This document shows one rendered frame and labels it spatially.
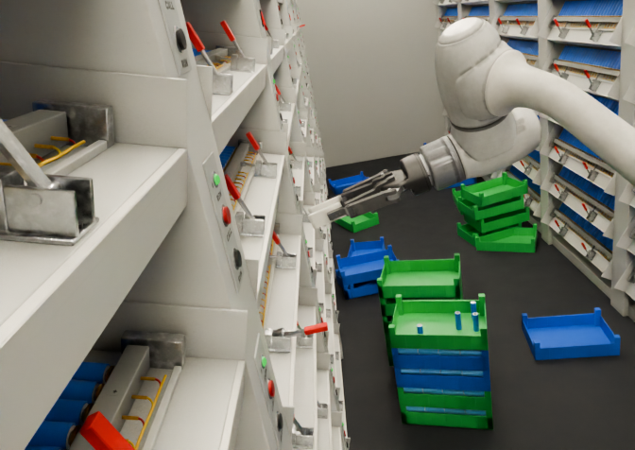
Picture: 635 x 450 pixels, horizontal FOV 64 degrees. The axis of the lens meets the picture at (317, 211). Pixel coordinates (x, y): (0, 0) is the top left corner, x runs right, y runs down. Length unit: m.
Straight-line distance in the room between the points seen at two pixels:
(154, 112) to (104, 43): 0.06
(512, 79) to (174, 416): 0.65
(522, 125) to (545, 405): 1.25
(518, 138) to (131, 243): 0.77
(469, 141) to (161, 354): 0.65
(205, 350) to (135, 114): 0.21
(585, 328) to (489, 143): 1.54
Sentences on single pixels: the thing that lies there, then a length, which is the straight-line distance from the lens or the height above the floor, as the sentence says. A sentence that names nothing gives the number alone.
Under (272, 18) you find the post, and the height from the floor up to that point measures 1.37.
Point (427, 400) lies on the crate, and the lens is 1.84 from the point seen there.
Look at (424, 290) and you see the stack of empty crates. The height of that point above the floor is 0.35.
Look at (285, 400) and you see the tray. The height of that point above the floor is 0.90.
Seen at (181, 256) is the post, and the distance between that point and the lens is 0.42.
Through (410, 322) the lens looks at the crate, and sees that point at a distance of 1.81.
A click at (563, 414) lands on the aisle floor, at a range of 1.98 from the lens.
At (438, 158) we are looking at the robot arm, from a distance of 0.93.
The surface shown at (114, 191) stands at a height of 1.29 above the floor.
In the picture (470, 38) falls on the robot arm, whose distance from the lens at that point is 0.83.
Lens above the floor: 1.36
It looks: 21 degrees down
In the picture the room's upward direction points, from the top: 11 degrees counter-clockwise
